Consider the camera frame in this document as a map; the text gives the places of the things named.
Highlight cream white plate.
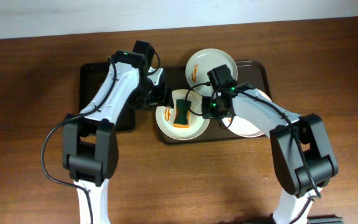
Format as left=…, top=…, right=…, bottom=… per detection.
left=155, top=89, right=210, bottom=141

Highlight green and orange sponge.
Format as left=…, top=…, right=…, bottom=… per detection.
left=173, top=99, right=191, bottom=128

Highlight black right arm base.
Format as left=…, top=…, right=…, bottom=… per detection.
left=269, top=215, right=344, bottom=224

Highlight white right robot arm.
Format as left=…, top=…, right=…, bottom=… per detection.
left=201, top=83, right=343, bottom=223

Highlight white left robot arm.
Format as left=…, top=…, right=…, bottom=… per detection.
left=62, top=45, right=173, bottom=223

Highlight dark brown serving tray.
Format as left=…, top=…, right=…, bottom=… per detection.
left=156, top=60, right=273, bottom=145

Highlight black rectangular water tray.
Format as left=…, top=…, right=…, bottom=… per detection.
left=79, top=62, right=135, bottom=133

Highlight pinkish white plate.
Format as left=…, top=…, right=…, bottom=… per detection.
left=221, top=88, right=273, bottom=138

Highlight pale green plate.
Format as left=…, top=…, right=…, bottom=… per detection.
left=185, top=49, right=238, bottom=87

